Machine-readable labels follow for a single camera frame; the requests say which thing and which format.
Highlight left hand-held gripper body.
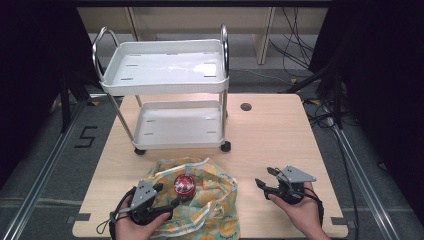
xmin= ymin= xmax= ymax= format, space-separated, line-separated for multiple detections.
xmin=128 ymin=179 xmax=175 ymax=226

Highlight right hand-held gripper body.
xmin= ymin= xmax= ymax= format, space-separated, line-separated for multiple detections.
xmin=263 ymin=165 xmax=318 ymax=206

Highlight red round tin can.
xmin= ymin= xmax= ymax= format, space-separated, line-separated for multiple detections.
xmin=173 ymin=173 xmax=197 ymax=196

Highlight lemon print plastic bag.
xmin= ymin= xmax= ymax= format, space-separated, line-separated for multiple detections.
xmin=141 ymin=156 xmax=242 ymax=240

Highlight white two-tier trolley cart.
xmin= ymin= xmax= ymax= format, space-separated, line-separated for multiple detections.
xmin=92 ymin=23 xmax=232 ymax=156

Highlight person's left hand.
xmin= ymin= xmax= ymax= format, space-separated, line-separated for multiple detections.
xmin=114 ymin=194 xmax=172 ymax=240

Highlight person's right hand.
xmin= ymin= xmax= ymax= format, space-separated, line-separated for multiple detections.
xmin=268 ymin=189 xmax=332 ymax=240

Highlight black metal stand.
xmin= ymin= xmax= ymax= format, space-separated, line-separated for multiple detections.
xmin=59 ymin=71 xmax=93 ymax=134
xmin=281 ymin=61 xmax=346 ymax=129

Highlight black curtain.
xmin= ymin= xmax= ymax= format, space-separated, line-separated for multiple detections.
xmin=0 ymin=3 xmax=98 ymax=188
xmin=308 ymin=3 xmax=424 ymax=214

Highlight light wooden furniture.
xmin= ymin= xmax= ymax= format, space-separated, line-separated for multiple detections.
xmin=76 ymin=6 xmax=329 ymax=66

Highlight metal floor rail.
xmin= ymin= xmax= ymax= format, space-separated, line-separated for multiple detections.
xmin=0 ymin=99 xmax=89 ymax=240
xmin=328 ymin=121 xmax=403 ymax=240

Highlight bundle of black cables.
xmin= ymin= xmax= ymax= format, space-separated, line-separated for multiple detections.
xmin=269 ymin=6 xmax=316 ymax=69

